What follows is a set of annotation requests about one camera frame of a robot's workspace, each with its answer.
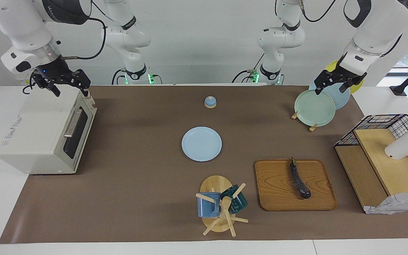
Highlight white toaster oven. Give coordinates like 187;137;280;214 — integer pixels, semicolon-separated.
0;85;97;175

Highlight dark purple eggplant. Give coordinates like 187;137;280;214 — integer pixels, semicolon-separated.
289;157;312;199

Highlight yellow racked plate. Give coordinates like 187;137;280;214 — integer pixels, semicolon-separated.
324;59;364;94

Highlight light blue racked plate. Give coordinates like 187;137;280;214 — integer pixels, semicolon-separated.
308;80;351;110

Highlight pale green racked plate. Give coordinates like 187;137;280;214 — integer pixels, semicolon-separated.
294;89;336;127

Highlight wooden plate rack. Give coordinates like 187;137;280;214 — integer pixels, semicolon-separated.
291;111;318;132

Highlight white cup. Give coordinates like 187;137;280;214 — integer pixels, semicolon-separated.
385;132;408;160

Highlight brown table mat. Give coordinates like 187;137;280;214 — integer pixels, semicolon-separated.
0;85;408;244

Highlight wooden shelf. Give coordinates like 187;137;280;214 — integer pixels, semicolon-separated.
334;128;408;213

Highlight wooden tray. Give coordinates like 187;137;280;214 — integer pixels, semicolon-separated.
255;159;338;212

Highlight dark green mug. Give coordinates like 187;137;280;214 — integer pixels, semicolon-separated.
220;184;248;215

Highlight wooden mug tree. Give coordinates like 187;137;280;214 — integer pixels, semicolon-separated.
195;175;249;237

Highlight blue mug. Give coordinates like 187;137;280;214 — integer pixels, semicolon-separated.
197;192;221;218

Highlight black base cable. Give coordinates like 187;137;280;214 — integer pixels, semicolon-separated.
111;68;126;85
232;53;264;84

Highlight black wire basket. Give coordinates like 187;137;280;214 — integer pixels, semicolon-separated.
334;114;408;188

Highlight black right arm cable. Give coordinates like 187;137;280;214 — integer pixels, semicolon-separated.
59;0;107;61

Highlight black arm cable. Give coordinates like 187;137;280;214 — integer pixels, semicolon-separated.
59;0;107;61
298;0;403;58

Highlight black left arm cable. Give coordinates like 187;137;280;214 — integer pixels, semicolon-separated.
298;0;403;58

